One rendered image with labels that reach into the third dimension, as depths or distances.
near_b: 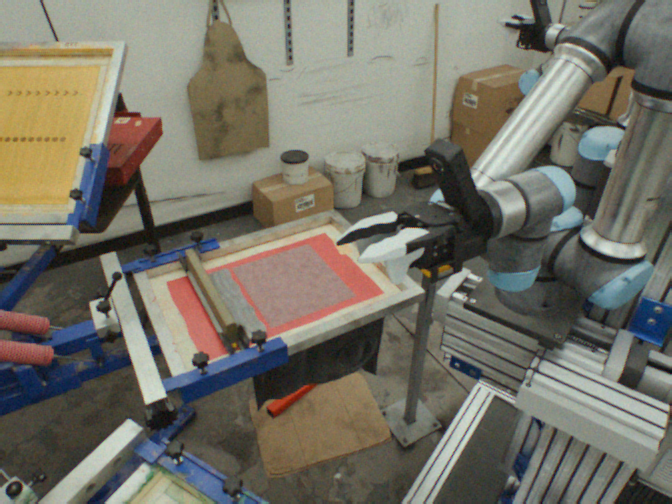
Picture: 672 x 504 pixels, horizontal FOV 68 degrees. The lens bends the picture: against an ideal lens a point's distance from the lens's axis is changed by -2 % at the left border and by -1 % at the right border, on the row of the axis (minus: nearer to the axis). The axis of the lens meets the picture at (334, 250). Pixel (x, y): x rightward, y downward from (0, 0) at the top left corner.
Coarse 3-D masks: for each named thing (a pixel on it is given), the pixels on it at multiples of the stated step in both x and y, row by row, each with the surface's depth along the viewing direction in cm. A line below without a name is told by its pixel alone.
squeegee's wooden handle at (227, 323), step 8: (192, 256) 161; (192, 264) 158; (200, 264) 158; (192, 272) 162; (200, 272) 154; (200, 280) 152; (208, 280) 151; (200, 288) 156; (208, 288) 148; (208, 296) 147; (216, 296) 145; (208, 304) 152; (216, 304) 142; (224, 304) 142; (216, 312) 142; (224, 312) 139; (224, 320) 137; (232, 320) 137; (224, 328) 138; (232, 328) 137; (232, 336) 138
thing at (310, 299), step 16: (320, 272) 171; (336, 272) 171; (352, 272) 171; (272, 288) 164; (288, 288) 164; (304, 288) 164; (320, 288) 164; (336, 288) 164; (352, 288) 164; (368, 288) 164; (256, 304) 158; (272, 304) 158; (288, 304) 158; (304, 304) 158; (320, 304) 158; (336, 304) 158; (352, 304) 158; (192, 320) 152; (208, 320) 152; (272, 320) 152; (288, 320) 152; (304, 320) 152; (192, 336) 146; (208, 336) 146; (272, 336) 146; (208, 352) 141; (224, 352) 141
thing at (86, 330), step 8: (64, 328) 137; (72, 328) 137; (80, 328) 137; (88, 328) 137; (120, 328) 139; (56, 336) 134; (64, 336) 134; (72, 336) 134; (80, 336) 134; (88, 336) 135; (96, 336) 136; (120, 336) 140; (56, 344) 132; (64, 344) 133; (72, 344) 134; (80, 344) 135; (56, 352) 133; (64, 352) 134; (72, 352) 135
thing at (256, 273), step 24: (312, 240) 187; (240, 264) 175; (264, 264) 175; (288, 264) 175; (312, 264) 175; (336, 264) 175; (168, 288) 164; (192, 288) 164; (240, 288) 164; (264, 288) 164; (192, 312) 155
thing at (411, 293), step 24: (312, 216) 194; (336, 216) 194; (240, 240) 181; (264, 240) 185; (168, 264) 169; (144, 288) 159; (408, 288) 159; (360, 312) 150; (384, 312) 153; (168, 336) 141; (288, 336) 141; (312, 336) 142; (168, 360) 134
